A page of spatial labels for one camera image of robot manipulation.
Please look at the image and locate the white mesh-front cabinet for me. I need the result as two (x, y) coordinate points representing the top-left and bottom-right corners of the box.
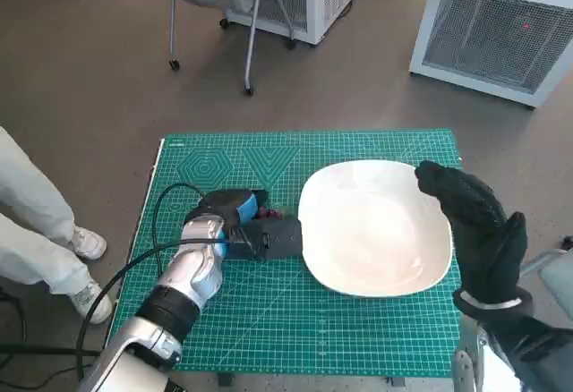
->
(407, 0), (573, 109)

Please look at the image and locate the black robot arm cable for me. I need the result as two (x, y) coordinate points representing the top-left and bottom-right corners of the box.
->
(150, 183), (211, 254)
(73, 237), (245, 382)

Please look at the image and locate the black floor cable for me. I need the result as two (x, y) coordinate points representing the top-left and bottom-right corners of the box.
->
(0, 286), (102, 366)

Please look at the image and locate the bare left hand blue tape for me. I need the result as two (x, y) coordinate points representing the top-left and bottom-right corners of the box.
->
(196, 188), (287, 228)

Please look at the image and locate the light grey chair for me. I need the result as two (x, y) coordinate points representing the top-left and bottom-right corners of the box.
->
(518, 237), (573, 303)

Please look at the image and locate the red toy grape bunch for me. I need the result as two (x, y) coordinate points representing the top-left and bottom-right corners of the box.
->
(261, 205), (297, 222)

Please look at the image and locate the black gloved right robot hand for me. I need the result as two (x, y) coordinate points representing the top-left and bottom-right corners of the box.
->
(414, 160), (529, 307)

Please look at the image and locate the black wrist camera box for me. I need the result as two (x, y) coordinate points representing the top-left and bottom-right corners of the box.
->
(232, 218), (304, 261)

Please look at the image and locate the white plate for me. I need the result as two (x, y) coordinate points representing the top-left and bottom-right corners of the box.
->
(297, 158), (454, 298)

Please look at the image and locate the green cutting mat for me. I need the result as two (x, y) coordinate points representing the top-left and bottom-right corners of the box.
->
(107, 128), (463, 374)

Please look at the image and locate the person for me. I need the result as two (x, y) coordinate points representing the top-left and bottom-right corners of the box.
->
(0, 125), (113, 325)

